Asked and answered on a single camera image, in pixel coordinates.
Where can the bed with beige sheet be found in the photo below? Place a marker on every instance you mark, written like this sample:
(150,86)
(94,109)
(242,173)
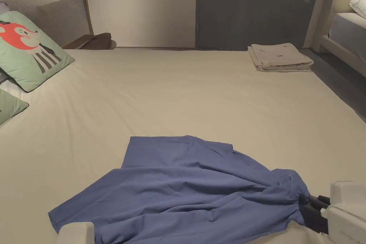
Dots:
(177,95)

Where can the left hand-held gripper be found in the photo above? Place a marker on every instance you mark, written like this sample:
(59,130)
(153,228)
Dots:
(76,234)

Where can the plain green cushion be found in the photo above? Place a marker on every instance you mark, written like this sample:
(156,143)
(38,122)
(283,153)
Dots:
(8,108)

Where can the dark grey wardrobe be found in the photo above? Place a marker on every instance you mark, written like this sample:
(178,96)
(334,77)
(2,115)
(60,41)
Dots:
(251,6)

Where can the green cushion with fox print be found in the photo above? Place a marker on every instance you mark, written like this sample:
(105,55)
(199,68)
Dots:
(31,52)

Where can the white pillow with piped edge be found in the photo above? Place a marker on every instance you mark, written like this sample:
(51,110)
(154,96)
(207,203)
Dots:
(359,5)

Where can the bed with grey mattress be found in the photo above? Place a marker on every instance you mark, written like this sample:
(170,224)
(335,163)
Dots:
(347,28)

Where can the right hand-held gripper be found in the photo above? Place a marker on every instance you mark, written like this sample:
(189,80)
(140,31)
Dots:
(347,221)

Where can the dark blue shirt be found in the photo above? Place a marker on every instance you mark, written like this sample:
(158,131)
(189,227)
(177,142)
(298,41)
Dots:
(183,192)

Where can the folded beige cloth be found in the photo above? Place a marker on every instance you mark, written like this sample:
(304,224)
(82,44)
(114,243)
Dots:
(278,56)

